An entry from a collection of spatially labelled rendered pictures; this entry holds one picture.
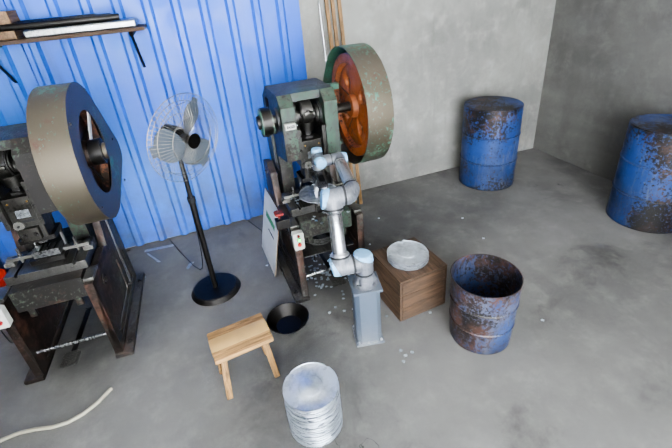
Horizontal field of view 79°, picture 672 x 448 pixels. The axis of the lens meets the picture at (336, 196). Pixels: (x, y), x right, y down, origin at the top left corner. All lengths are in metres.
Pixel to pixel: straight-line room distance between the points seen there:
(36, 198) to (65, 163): 0.48
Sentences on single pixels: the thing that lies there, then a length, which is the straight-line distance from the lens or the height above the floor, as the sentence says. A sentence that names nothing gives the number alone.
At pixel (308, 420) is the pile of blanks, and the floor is 0.23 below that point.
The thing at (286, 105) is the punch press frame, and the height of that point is 1.44.
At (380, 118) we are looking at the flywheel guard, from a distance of 2.62.
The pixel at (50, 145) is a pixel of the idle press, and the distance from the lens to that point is 2.50.
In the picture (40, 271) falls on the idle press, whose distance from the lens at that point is 3.12.
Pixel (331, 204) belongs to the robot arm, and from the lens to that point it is 2.31.
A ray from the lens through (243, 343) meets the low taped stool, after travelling 2.55.
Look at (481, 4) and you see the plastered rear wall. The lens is 4.87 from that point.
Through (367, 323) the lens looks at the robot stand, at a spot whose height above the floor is 0.19.
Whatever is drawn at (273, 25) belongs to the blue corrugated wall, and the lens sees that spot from 3.88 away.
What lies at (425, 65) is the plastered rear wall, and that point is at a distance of 4.57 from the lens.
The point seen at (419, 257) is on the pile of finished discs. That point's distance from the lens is 2.90.
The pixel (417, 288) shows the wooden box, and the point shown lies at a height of 0.24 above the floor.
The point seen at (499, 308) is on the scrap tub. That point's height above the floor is 0.39.
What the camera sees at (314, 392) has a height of 0.29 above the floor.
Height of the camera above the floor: 2.13
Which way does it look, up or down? 28 degrees down
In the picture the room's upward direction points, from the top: 5 degrees counter-clockwise
